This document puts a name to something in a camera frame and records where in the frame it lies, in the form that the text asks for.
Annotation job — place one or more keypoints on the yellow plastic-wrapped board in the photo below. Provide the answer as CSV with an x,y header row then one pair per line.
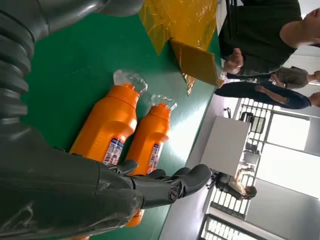
x,y
189,20

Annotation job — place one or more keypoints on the person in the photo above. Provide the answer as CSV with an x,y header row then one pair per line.
x,y
232,187
292,78
295,99
257,30

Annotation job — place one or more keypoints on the white flat panel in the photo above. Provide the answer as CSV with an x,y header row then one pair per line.
x,y
225,145

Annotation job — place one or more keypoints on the green table mat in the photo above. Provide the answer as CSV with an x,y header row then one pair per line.
x,y
75,66

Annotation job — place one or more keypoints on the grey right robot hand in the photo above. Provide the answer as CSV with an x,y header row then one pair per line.
x,y
62,195

